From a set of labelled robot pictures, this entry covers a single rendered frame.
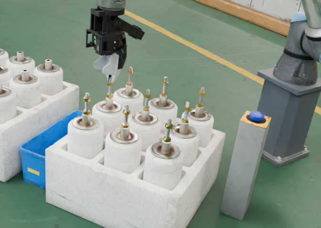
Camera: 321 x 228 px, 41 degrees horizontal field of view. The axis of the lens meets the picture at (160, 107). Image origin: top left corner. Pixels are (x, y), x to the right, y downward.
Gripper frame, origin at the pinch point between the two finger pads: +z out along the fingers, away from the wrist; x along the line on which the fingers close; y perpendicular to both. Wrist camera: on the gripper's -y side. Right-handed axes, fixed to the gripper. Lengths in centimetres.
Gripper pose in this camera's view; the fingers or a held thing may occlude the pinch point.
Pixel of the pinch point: (112, 76)
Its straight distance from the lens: 121.6
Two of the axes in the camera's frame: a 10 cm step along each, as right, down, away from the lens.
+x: 6.7, 4.0, -6.2
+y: -7.3, 2.3, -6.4
